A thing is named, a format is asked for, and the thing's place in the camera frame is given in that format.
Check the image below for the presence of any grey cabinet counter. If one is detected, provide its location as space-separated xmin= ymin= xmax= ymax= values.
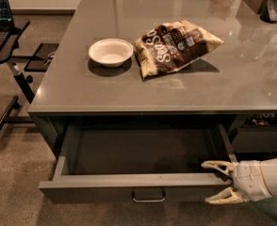
xmin=27 ymin=0 xmax=277 ymax=162

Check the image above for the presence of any grey drawer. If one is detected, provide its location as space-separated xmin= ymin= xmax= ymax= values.
xmin=229 ymin=113 xmax=277 ymax=153
xmin=39 ymin=125 xmax=231 ymax=203

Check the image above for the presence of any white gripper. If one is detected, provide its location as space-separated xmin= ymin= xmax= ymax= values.
xmin=201 ymin=160 xmax=270 ymax=204

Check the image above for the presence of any brown chip bag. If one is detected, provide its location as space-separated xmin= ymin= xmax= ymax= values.
xmin=134 ymin=20 xmax=224 ymax=78

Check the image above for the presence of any white paper bowl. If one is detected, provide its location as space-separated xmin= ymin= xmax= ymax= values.
xmin=89 ymin=39 xmax=133 ymax=68

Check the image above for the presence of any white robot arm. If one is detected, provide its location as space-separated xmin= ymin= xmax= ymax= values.
xmin=202 ymin=158 xmax=277 ymax=204

